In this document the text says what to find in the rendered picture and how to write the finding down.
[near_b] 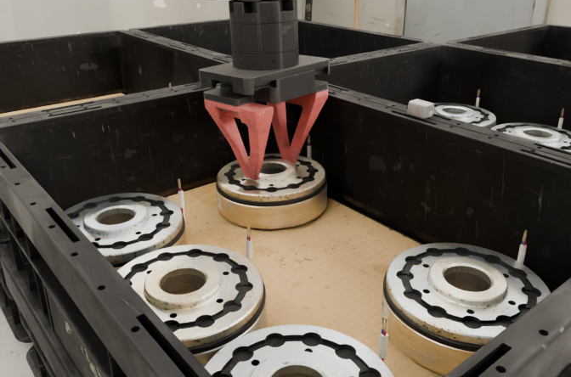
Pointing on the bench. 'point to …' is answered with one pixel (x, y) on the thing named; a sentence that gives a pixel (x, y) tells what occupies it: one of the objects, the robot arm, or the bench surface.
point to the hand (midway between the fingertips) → (270, 162)
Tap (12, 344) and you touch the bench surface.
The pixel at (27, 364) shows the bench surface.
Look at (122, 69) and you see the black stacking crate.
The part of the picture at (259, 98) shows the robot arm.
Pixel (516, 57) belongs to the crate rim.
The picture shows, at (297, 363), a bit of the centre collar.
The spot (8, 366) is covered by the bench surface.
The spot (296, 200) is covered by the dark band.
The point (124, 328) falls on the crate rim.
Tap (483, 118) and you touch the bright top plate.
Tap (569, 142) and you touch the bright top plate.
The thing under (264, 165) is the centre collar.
